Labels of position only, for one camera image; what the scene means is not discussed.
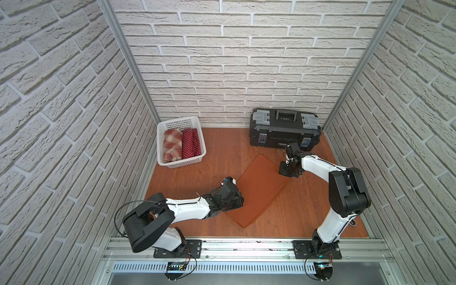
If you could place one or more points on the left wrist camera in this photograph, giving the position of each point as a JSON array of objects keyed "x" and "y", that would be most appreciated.
[{"x": 230, "y": 180}]

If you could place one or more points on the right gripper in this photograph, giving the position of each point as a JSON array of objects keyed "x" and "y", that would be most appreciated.
[{"x": 282, "y": 171}]

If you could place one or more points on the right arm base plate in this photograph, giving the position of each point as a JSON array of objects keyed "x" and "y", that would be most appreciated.
[{"x": 304, "y": 249}]

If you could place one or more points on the white plastic basket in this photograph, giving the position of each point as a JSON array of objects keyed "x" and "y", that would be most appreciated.
[{"x": 180, "y": 124}]

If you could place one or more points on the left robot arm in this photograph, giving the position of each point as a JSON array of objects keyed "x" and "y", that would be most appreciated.
[{"x": 148, "y": 225}]

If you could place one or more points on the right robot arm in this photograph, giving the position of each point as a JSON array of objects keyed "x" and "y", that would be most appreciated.
[{"x": 348, "y": 198}]

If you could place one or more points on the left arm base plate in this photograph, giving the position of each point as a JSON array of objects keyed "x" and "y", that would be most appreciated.
[{"x": 190, "y": 247}]

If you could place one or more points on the left controller board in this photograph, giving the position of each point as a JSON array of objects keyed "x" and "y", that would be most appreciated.
[{"x": 175, "y": 270}]

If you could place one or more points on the controller board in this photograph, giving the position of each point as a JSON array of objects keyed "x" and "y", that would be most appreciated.
[
  {"x": 323, "y": 271},
  {"x": 175, "y": 270}
]

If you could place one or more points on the aluminium mounting rail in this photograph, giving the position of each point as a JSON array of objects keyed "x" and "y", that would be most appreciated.
[{"x": 252, "y": 249}]

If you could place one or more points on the orange skirt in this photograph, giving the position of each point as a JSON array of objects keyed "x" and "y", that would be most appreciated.
[{"x": 259, "y": 185}]

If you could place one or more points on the black plastic toolbox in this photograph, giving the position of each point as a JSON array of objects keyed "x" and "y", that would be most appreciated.
[{"x": 277, "y": 128}]

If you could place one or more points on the right controller board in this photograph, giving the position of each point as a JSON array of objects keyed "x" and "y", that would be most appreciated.
[{"x": 323, "y": 271}]

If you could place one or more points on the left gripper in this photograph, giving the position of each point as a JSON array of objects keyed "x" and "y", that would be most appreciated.
[{"x": 234, "y": 199}]

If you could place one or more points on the red polka dot skirt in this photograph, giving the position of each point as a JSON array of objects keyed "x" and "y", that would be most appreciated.
[{"x": 191, "y": 146}]

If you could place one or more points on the red plaid skirt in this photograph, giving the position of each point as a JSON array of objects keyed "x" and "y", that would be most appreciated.
[{"x": 172, "y": 145}]

